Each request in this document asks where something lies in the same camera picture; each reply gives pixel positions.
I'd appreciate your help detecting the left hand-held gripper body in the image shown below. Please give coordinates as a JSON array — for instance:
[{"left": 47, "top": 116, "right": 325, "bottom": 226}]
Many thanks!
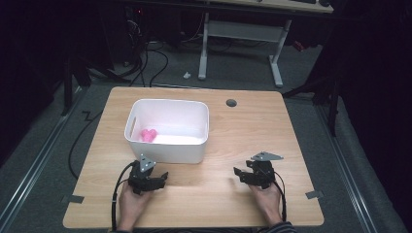
[{"left": 127, "top": 152, "right": 157, "bottom": 196}]

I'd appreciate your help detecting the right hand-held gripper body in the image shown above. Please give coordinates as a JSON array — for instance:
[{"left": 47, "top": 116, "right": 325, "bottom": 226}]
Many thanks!
[{"left": 245, "top": 150, "right": 285, "bottom": 190}]

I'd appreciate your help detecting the pink bone chew toy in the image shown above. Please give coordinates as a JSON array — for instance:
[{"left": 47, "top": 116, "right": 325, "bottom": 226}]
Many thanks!
[{"left": 139, "top": 128, "right": 158, "bottom": 144}]

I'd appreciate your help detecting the white plastic storage bin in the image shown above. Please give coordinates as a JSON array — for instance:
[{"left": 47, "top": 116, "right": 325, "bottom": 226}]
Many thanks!
[{"left": 123, "top": 98, "right": 210, "bottom": 165}]

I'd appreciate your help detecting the person's right hand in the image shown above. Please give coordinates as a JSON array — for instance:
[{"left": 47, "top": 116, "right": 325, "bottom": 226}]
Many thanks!
[{"left": 248, "top": 182, "right": 284, "bottom": 225}]

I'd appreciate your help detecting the grey tape piece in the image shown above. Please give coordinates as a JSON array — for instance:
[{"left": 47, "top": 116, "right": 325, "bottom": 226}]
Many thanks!
[
  {"left": 304, "top": 189, "right": 325, "bottom": 200},
  {"left": 60, "top": 194, "right": 86, "bottom": 205}
]

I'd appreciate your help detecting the black metal stand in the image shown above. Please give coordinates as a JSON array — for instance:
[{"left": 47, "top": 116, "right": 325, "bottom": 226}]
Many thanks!
[
  {"left": 60, "top": 56, "right": 93, "bottom": 117},
  {"left": 281, "top": 64, "right": 342, "bottom": 138}
]

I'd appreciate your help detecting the white-framed wooden desk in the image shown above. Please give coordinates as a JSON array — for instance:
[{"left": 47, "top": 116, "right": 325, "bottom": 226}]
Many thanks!
[{"left": 197, "top": 0, "right": 335, "bottom": 88}]

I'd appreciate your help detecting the left hand-held gripper black cable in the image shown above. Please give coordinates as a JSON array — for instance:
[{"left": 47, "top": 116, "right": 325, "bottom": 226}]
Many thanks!
[{"left": 111, "top": 160, "right": 137, "bottom": 231}]

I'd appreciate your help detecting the hand-held gripper black cable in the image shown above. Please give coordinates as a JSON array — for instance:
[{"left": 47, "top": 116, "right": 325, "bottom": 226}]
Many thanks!
[
  {"left": 271, "top": 171, "right": 289, "bottom": 223},
  {"left": 111, "top": 160, "right": 137, "bottom": 231}
]

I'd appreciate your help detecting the right hand-held gripper black cable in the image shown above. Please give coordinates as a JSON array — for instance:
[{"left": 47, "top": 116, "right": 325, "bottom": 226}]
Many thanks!
[{"left": 271, "top": 171, "right": 289, "bottom": 223}]

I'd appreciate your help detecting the black floor cable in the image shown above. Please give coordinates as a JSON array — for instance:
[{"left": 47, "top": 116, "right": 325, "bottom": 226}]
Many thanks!
[{"left": 67, "top": 110, "right": 105, "bottom": 181}]

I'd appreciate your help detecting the metal floor rail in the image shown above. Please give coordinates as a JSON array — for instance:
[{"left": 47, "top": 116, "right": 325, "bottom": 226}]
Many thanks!
[
  {"left": 0, "top": 85, "right": 86, "bottom": 224},
  {"left": 315, "top": 105, "right": 378, "bottom": 233}
]

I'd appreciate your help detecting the bundle of black cables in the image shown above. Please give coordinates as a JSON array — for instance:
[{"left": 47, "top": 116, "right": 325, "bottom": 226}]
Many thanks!
[{"left": 120, "top": 6, "right": 170, "bottom": 88}]

